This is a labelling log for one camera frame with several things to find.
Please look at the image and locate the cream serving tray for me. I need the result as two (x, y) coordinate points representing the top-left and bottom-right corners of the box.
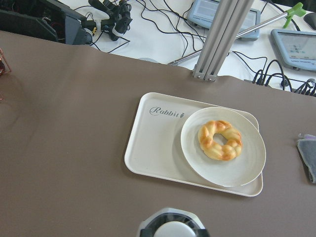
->
(124, 92), (263, 197)

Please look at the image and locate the white round plate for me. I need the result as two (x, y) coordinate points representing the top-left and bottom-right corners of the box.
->
(181, 107), (266, 187)

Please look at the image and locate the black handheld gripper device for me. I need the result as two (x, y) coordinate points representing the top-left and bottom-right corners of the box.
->
(88, 0), (132, 41)

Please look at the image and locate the blue teach pendant tablet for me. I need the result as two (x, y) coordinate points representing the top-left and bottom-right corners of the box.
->
(187, 0), (261, 34)

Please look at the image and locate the black open electronics box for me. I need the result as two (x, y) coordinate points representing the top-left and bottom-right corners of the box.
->
(0, 0), (92, 45)

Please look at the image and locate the grey folded cloth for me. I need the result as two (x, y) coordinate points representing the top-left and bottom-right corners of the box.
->
(297, 134), (316, 184)

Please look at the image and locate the metal rod green tip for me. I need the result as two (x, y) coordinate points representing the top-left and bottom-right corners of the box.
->
(168, 2), (306, 66)

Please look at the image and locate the braided ring bread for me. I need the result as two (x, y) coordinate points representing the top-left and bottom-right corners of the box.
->
(198, 120), (242, 161)

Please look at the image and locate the aluminium frame post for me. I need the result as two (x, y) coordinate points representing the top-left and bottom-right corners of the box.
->
(193, 0), (253, 81)

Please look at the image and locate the copper wire bottle rack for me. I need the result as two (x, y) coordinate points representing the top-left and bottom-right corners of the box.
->
(0, 48), (12, 103)

